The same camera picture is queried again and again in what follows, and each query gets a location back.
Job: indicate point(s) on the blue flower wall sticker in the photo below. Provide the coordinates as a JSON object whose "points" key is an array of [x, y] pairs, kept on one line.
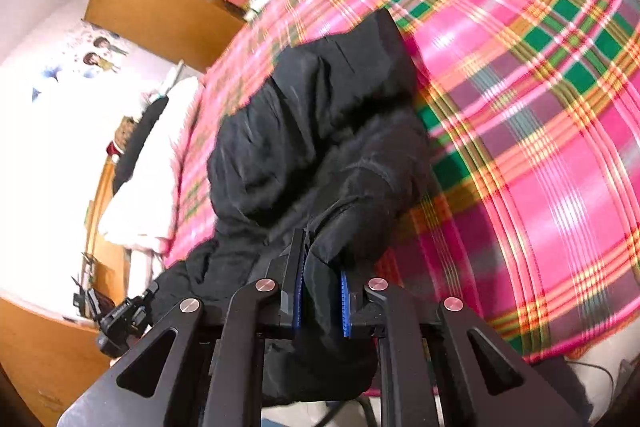
{"points": [[47, 82]]}

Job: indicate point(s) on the wooden wardrobe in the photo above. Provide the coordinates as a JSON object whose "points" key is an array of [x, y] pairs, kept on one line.
{"points": [[170, 17]]}

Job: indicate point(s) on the pink plaid bed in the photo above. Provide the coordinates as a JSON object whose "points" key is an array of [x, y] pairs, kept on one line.
{"points": [[525, 107]]}

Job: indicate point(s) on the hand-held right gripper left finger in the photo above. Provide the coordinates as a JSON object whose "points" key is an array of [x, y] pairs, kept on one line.
{"points": [[299, 302]]}

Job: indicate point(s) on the brown plush toy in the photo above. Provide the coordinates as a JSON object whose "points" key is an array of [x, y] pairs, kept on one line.
{"points": [[122, 134]]}

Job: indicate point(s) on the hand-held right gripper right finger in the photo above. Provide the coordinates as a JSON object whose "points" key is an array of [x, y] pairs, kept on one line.
{"points": [[345, 307]]}

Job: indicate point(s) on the cartoon couple wall poster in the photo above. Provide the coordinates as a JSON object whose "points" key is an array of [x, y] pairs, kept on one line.
{"points": [[100, 52]]}

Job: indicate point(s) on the wooden bedside cabinet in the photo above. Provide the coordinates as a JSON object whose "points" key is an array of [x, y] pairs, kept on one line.
{"points": [[45, 357]]}

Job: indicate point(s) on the wooden headboard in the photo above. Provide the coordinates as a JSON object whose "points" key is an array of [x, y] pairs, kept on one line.
{"points": [[112, 257]]}

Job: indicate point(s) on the black puffer jacket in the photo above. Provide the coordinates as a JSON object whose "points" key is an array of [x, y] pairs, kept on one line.
{"points": [[310, 132]]}

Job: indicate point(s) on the white duvet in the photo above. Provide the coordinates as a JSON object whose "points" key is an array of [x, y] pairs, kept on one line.
{"points": [[145, 207]]}

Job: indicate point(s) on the black pillow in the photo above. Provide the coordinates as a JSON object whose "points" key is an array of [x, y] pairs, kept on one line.
{"points": [[140, 137]]}

